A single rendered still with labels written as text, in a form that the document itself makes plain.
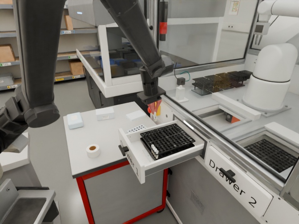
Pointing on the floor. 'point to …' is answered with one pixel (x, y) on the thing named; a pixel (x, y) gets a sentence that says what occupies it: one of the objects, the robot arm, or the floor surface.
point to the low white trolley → (112, 170)
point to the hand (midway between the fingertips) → (154, 111)
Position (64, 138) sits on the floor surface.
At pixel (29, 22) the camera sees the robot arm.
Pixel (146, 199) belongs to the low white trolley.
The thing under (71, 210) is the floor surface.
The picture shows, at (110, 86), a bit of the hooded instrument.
